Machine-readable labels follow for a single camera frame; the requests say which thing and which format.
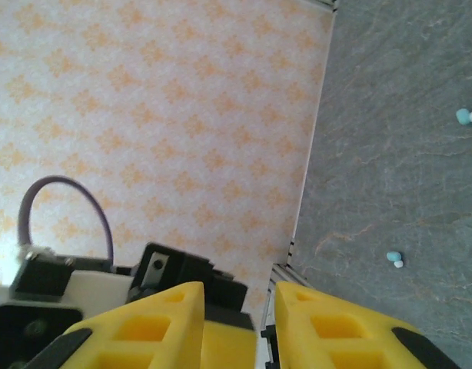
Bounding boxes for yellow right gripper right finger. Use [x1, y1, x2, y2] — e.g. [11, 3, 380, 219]
[276, 281, 462, 369]

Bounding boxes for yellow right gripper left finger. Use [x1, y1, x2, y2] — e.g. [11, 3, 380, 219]
[39, 281, 205, 369]

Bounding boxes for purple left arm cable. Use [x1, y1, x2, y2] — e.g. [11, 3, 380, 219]
[18, 175, 115, 266]

